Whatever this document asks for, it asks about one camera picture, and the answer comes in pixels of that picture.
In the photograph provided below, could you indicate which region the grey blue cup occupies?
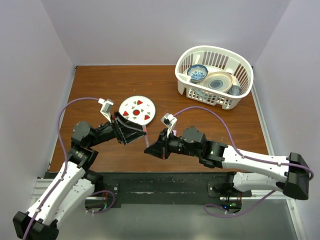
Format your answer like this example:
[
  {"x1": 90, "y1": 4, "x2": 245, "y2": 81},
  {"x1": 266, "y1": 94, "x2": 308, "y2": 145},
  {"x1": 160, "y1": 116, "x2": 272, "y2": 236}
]
[{"x1": 228, "y1": 85, "x2": 242, "y2": 96}]

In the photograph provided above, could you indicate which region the red pen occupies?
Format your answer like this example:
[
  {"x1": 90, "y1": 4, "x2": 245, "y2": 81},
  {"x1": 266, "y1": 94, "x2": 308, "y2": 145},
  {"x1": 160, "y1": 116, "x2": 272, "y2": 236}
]
[{"x1": 144, "y1": 135, "x2": 150, "y2": 148}]

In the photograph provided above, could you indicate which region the watermelon pattern plate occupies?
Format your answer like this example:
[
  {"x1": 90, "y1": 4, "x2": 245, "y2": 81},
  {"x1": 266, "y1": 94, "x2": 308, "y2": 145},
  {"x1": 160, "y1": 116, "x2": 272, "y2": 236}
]
[{"x1": 118, "y1": 95, "x2": 156, "y2": 126}]

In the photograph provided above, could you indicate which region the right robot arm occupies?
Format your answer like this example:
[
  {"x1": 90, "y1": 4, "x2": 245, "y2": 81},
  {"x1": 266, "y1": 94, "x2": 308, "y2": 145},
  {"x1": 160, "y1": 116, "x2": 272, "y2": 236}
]
[{"x1": 144, "y1": 127, "x2": 311, "y2": 200}]

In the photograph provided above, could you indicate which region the blue patterned bowl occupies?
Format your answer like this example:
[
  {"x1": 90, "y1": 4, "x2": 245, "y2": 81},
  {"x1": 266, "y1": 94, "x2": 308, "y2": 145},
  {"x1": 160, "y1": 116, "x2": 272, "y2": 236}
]
[{"x1": 187, "y1": 64, "x2": 208, "y2": 84}]

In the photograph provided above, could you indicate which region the black mounting base plate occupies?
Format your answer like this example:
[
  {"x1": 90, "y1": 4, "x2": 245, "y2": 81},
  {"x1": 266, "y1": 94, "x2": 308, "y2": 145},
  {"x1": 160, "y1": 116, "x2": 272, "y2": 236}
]
[{"x1": 85, "y1": 172, "x2": 252, "y2": 212}]

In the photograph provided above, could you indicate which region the beige ceramic plate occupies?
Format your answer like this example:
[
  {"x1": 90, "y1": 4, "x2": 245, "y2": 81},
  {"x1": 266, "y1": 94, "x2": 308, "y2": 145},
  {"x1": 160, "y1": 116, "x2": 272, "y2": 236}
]
[{"x1": 203, "y1": 71, "x2": 237, "y2": 93}]

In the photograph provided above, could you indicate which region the pink red pen cap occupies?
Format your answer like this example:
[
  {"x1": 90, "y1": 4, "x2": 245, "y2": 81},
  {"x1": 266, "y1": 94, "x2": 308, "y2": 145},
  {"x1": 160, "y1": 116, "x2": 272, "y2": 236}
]
[{"x1": 142, "y1": 125, "x2": 147, "y2": 134}]

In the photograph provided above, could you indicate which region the white plastic dish basket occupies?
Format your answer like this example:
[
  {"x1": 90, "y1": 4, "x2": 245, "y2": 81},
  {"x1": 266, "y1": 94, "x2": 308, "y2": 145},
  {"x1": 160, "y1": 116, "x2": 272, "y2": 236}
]
[{"x1": 174, "y1": 45, "x2": 254, "y2": 110}]

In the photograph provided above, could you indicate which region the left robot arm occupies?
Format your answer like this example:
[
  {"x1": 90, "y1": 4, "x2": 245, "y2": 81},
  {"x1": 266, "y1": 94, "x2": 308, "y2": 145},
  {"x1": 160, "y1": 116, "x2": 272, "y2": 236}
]
[{"x1": 13, "y1": 112, "x2": 146, "y2": 240}]

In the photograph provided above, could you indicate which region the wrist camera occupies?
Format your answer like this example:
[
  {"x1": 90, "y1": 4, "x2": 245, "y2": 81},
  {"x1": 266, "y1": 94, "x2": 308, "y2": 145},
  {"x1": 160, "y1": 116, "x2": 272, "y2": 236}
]
[
  {"x1": 161, "y1": 113, "x2": 178, "y2": 137},
  {"x1": 98, "y1": 98, "x2": 114, "y2": 123}
]

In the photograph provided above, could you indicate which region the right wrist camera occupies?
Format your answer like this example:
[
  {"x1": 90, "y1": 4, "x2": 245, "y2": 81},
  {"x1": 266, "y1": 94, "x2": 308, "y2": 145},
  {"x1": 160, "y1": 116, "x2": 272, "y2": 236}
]
[{"x1": 161, "y1": 113, "x2": 178, "y2": 137}]

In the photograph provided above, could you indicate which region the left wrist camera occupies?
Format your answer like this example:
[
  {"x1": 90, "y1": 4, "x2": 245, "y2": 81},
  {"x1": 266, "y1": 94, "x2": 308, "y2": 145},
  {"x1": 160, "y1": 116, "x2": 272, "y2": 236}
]
[{"x1": 98, "y1": 98, "x2": 114, "y2": 123}]

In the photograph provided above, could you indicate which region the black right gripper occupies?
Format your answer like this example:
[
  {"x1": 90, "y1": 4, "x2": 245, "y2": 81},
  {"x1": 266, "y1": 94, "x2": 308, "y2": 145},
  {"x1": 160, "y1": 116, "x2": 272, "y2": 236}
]
[{"x1": 144, "y1": 128, "x2": 200, "y2": 160}]

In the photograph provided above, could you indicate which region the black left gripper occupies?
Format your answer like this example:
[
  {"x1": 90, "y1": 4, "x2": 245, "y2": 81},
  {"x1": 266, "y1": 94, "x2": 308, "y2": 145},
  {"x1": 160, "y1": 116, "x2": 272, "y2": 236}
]
[{"x1": 88, "y1": 110, "x2": 146, "y2": 147}]

